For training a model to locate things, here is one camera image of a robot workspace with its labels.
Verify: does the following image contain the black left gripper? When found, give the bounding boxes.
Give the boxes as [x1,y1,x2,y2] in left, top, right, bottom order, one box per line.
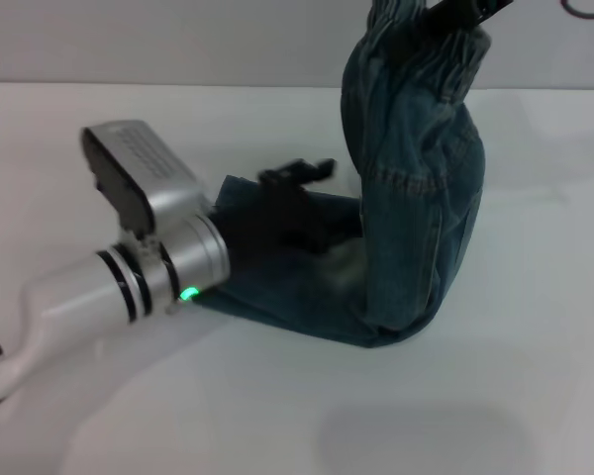
[216,157,339,259]

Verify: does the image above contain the blue denim shorts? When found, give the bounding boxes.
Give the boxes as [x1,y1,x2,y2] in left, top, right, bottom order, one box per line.
[205,0,492,350]

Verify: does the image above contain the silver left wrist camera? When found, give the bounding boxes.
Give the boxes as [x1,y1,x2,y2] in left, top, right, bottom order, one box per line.
[80,118,211,239]

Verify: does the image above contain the right arm cable with plug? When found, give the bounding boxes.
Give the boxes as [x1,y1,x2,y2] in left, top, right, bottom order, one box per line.
[558,0,594,22]

